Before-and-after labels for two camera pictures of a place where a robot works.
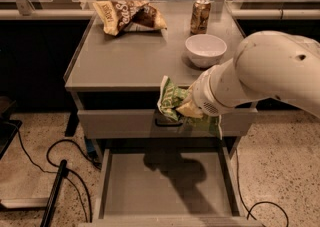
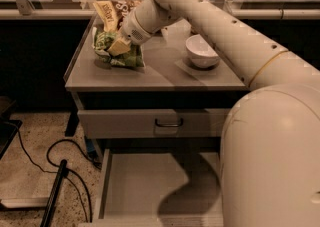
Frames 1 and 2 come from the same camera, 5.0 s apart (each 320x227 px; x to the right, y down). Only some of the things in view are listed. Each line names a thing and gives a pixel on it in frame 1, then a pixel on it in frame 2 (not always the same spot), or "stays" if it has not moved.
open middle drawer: (166, 187) stays
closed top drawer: (153, 123) stays
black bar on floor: (46, 218) stays
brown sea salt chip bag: (121, 16) stays
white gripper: (204, 95) to (132, 30)
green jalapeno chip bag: (171, 95) to (131, 58)
